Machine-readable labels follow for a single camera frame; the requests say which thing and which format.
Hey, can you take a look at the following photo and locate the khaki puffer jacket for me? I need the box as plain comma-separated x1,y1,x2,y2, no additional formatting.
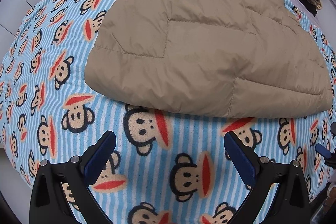
84,0,333,118

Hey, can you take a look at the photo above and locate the blue monkey print blanket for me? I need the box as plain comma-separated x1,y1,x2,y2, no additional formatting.
1,0,335,223

